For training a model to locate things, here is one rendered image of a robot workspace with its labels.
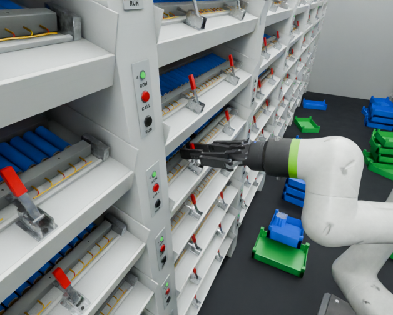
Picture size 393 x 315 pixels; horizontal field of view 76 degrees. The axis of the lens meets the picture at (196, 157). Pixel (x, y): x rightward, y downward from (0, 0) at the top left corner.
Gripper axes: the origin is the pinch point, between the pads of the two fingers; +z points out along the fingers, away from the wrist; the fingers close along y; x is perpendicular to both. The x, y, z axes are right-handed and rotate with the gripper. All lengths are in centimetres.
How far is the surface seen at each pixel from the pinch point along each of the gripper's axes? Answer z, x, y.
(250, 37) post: -5.1, 23.7, 42.6
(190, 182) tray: -0.2, -7.1, -5.5
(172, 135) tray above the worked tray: -4.2, 11.3, -13.7
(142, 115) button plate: -6.9, 19.6, -23.8
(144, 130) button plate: -6.4, 16.9, -23.7
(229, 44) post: 2.9, 22.6, 42.7
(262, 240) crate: 3, -101, 64
